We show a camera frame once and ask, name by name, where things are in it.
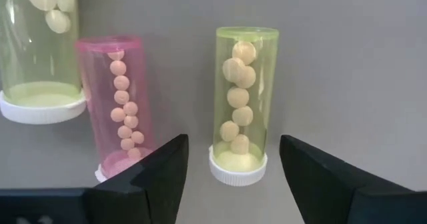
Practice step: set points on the grey table mat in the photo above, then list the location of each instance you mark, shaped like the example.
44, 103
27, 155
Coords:
333, 84

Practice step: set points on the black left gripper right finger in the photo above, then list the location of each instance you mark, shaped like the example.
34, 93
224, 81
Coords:
320, 190

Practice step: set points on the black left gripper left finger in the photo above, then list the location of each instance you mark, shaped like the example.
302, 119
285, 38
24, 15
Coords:
156, 190

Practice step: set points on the pink pill bottle white cap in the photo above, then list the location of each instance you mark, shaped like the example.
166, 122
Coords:
120, 84

